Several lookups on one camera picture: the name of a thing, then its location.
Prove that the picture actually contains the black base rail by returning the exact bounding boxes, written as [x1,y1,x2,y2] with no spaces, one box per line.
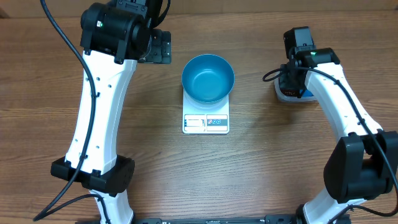
[74,213,352,224]

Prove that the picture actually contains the red adzuki beans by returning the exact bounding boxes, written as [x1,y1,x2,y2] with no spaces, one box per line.
[281,90,300,97]

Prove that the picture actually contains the teal blue bowl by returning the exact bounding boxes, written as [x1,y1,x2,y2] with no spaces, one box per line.
[182,54,235,104]

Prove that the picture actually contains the clear plastic container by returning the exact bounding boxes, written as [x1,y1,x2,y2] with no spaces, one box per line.
[274,78,317,103]

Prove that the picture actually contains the white digital kitchen scale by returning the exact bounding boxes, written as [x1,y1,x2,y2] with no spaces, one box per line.
[182,91,230,134]

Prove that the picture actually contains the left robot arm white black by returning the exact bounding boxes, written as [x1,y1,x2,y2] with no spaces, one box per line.
[50,0,171,223]

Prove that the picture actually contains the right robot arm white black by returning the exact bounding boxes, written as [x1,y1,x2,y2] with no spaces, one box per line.
[274,27,397,223]

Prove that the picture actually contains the blue plastic scoop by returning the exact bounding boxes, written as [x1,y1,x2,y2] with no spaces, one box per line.
[300,90,313,98]

